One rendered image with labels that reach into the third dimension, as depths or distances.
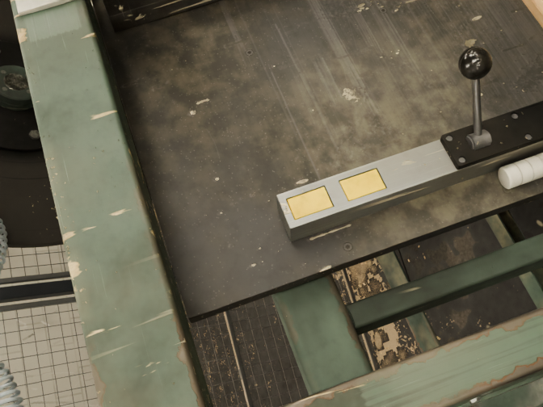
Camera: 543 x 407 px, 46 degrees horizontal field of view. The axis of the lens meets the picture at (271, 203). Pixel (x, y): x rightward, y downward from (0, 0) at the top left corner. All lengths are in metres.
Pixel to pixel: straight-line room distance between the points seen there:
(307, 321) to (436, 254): 2.19
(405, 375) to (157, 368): 0.26
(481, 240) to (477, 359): 2.08
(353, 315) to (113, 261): 0.31
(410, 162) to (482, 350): 0.24
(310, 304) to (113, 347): 0.26
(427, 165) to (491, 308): 2.02
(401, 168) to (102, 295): 0.39
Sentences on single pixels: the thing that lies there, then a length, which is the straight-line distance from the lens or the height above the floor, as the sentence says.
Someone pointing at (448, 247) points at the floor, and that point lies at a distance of 2.91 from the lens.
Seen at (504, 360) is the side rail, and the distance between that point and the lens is 0.73.
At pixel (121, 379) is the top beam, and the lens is 0.67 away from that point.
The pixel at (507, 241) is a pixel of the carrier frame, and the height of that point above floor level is 0.18.
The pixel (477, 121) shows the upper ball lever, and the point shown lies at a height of 1.52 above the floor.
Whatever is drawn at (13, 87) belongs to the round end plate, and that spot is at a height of 1.86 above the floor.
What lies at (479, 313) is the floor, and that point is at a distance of 2.85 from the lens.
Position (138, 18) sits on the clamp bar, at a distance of 1.03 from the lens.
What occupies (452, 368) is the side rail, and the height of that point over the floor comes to 1.64.
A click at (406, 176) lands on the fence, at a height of 1.58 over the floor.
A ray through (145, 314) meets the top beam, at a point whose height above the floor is 1.91.
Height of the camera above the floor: 2.15
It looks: 33 degrees down
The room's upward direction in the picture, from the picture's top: 93 degrees counter-clockwise
